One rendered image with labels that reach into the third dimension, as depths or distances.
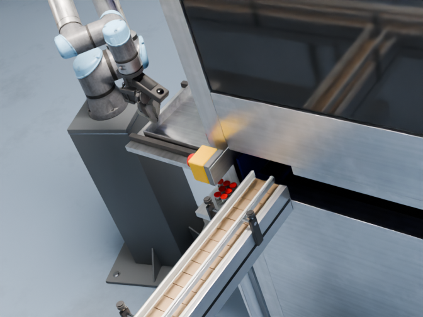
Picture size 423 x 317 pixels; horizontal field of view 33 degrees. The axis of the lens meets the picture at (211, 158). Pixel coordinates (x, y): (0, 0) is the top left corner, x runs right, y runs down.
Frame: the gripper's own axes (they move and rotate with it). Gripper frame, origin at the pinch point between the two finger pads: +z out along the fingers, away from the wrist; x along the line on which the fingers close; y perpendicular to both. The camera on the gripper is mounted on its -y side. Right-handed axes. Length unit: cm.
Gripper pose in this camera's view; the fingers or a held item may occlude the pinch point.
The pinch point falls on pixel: (157, 119)
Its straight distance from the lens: 227.3
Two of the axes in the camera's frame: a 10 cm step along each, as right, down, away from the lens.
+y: -7.9, -2.1, 5.8
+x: -5.6, 6.5, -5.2
